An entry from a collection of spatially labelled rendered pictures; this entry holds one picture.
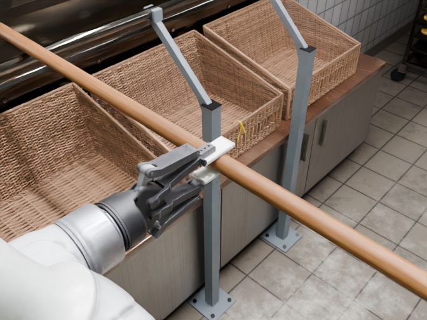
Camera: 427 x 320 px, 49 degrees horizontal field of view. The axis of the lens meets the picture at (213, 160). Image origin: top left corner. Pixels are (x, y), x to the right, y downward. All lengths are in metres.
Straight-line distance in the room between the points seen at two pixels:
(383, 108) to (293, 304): 1.65
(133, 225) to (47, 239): 0.11
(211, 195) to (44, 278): 1.12
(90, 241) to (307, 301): 1.53
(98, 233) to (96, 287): 0.17
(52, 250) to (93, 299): 0.15
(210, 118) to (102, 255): 0.79
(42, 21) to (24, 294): 1.30
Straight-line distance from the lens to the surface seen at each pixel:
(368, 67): 2.41
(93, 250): 0.59
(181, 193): 0.70
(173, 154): 0.66
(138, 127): 1.56
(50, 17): 1.64
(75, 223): 0.60
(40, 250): 0.56
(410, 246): 2.35
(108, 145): 1.68
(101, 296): 0.43
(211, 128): 1.33
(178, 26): 1.98
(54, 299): 0.42
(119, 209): 0.62
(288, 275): 2.10
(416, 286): 0.61
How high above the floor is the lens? 1.66
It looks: 39 degrees down
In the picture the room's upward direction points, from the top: straight up
